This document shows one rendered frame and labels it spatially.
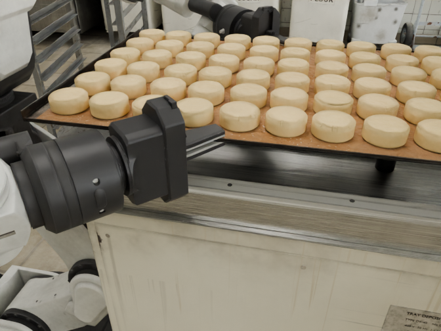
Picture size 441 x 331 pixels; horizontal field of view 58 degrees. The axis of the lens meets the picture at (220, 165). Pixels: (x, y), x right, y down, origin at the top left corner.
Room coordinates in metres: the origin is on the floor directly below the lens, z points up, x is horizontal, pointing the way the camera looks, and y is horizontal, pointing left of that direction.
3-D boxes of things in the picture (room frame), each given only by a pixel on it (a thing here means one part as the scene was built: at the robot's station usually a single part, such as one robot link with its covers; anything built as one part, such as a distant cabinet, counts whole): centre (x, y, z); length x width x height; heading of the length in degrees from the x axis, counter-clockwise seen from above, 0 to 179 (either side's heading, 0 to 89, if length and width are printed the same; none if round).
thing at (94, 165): (0.35, 0.10, 1.00); 0.12 x 0.10 x 0.13; 123
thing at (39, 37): (2.21, 0.88, 0.69); 0.64 x 0.03 x 0.03; 179
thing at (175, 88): (0.53, 0.07, 1.01); 0.05 x 0.05 x 0.02
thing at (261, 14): (0.87, -0.06, 1.00); 0.12 x 0.10 x 0.13; 33
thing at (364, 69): (0.59, -0.23, 1.01); 0.05 x 0.05 x 0.02
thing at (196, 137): (0.40, 0.03, 1.01); 0.06 x 0.03 x 0.02; 123
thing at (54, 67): (2.21, 0.88, 0.51); 0.64 x 0.03 x 0.03; 179
